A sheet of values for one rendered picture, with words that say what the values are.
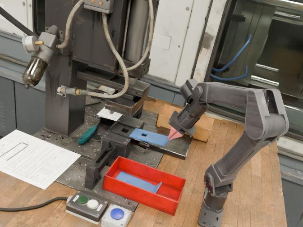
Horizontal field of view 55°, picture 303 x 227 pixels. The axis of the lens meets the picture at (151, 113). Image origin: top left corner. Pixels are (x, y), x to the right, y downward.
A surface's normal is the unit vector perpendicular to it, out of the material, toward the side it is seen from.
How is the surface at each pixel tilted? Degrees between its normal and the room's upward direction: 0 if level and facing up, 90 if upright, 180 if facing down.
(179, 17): 90
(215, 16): 90
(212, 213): 0
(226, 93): 87
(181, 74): 90
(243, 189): 0
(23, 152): 0
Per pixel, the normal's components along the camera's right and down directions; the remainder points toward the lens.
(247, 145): -0.91, 0.23
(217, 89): -0.79, 0.05
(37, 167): 0.17, -0.87
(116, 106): -0.31, 0.41
